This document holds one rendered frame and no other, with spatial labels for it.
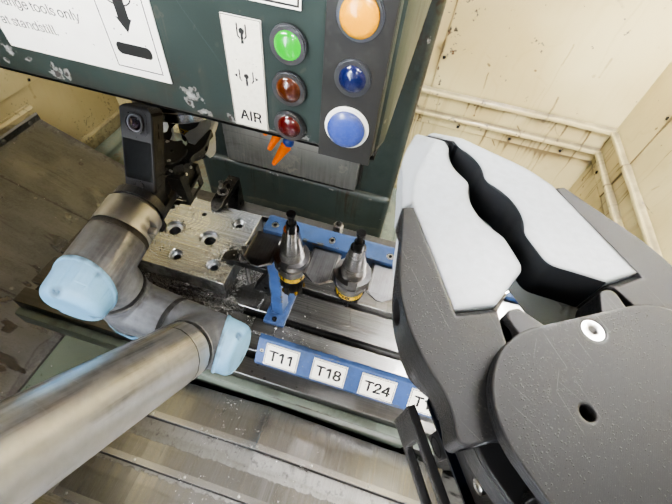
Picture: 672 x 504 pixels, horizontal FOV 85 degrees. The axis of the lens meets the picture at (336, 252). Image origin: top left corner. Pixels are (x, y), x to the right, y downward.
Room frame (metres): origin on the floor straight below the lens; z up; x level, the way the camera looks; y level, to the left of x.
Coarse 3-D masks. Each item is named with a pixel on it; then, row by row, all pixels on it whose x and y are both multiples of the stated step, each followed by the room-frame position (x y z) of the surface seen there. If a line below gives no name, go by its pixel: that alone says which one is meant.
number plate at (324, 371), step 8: (320, 360) 0.29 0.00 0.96; (312, 368) 0.28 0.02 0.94; (320, 368) 0.28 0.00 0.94; (328, 368) 0.28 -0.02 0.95; (336, 368) 0.28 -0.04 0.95; (344, 368) 0.28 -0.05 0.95; (312, 376) 0.27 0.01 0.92; (320, 376) 0.27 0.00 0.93; (328, 376) 0.27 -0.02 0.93; (336, 376) 0.27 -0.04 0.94; (344, 376) 0.27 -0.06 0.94; (336, 384) 0.26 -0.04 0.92
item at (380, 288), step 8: (376, 264) 0.38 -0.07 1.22; (376, 272) 0.36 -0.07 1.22; (384, 272) 0.37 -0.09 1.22; (392, 272) 0.37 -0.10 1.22; (376, 280) 0.35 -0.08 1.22; (384, 280) 0.35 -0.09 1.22; (392, 280) 0.35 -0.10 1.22; (368, 288) 0.33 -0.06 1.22; (376, 288) 0.33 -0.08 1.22; (384, 288) 0.33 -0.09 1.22; (392, 288) 0.34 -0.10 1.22; (376, 296) 0.32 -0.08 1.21; (384, 296) 0.32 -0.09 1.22
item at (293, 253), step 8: (288, 232) 0.36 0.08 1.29; (296, 232) 0.37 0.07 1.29; (288, 240) 0.36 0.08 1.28; (296, 240) 0.36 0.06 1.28; (280, 248) 0.36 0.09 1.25; (288, 248) 0.35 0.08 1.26; (296, 248) 0.36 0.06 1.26; (280, 256) 0.36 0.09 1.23; (288, 256) 0.35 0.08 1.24; (296, 256) 0.35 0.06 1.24; (304, 256) 0.37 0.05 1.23
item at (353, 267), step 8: (352, 248) 0.35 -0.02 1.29; (352, 256) 0.34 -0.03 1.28; (360, 256) 0.34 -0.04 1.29; (344, 264) 0.35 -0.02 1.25; (352, 264) 0.34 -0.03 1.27; (360, 264) 0.34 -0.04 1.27; (344, 272) 0.34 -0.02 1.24; (352, 272) 0.33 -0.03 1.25; (360, 272) 0.34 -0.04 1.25; (352, 280) 0.33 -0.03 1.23; (360, 280) 0.34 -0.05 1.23
